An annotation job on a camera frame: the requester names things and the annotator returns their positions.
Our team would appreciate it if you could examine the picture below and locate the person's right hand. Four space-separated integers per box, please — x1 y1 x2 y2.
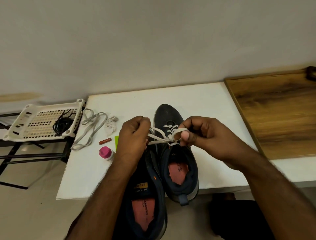
178 116 258 172

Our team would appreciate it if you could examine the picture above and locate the person's left hand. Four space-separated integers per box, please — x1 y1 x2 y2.
113 116 152 173

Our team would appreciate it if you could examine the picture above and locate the grey shoelace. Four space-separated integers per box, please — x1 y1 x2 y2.
145 124 191 147

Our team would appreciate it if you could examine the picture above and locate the grey shoelaces bundle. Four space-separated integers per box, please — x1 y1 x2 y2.
70 108 109 151

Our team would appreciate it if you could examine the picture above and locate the dark sneaker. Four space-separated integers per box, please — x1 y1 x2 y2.
114 142 169 240
153 103 200 207

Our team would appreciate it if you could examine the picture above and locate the black shoelace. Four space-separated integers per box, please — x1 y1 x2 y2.
52 114 74 137
56 110 78 131

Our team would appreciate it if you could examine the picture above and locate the person's right forearm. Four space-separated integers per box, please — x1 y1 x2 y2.
239 152 316 240

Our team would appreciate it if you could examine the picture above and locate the person's left forearm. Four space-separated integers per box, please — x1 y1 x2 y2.
66 162 141 240

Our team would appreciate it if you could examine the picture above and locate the pink capped white bottle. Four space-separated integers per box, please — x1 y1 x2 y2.
98 145 115 162

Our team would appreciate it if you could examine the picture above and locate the crumpled white paper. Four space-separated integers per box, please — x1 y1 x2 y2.
103 115 120 137

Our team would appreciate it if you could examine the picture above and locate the wooden board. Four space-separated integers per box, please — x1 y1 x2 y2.
224 69 316 161

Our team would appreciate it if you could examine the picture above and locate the white perforated plastic tray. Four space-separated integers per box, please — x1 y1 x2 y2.
2 98 87 143

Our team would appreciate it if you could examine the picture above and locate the black metal rack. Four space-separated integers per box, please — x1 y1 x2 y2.
0 111 76 191

